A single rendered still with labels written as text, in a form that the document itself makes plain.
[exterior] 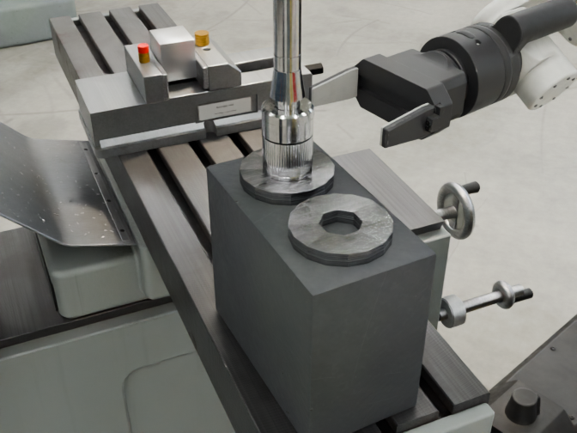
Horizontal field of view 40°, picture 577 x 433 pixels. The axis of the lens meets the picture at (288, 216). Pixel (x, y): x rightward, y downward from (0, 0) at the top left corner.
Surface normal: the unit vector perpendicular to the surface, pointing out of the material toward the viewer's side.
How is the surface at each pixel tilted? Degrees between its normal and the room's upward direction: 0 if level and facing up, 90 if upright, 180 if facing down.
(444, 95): 45
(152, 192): 0
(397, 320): 90
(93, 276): 90
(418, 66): 0
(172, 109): 90
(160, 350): 90
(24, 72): 0
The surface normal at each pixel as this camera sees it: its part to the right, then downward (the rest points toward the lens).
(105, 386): 0.40, 0.52
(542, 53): 0.31, -0.47
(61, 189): 0.22, -0.85
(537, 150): 0.00, -0.82
